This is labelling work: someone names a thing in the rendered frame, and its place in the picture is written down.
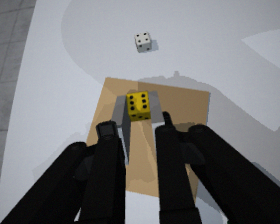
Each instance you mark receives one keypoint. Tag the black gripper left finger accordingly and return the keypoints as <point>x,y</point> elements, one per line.
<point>54,197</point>

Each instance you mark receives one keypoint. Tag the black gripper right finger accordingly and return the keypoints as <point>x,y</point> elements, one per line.
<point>243,192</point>

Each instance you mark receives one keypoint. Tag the white die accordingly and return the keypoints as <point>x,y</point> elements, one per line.
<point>143,42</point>

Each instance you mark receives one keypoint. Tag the yellow die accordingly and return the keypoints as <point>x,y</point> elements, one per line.
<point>138,106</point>

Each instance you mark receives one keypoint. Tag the tan flat mat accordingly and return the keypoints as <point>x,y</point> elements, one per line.
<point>187,107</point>

